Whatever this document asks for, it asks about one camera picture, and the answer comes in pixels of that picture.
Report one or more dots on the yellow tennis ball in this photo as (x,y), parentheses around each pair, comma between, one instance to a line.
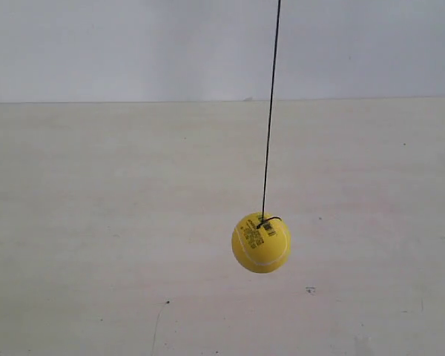
(261,243)

